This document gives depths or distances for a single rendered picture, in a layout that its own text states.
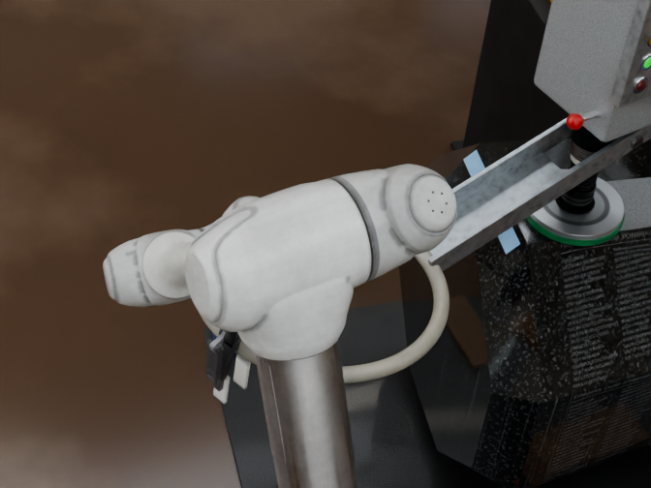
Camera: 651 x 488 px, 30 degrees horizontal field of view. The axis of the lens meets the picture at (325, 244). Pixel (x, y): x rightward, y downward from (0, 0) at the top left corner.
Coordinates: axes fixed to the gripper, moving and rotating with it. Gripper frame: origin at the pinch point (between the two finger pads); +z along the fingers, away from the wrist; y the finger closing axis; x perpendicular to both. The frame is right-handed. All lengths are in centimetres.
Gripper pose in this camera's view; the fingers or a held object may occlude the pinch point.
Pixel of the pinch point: (232, 380)
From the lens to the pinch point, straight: 220.7
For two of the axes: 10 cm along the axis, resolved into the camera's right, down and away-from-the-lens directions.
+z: -1.4, 7.3, 6.7
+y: 6.6, -4.3, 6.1
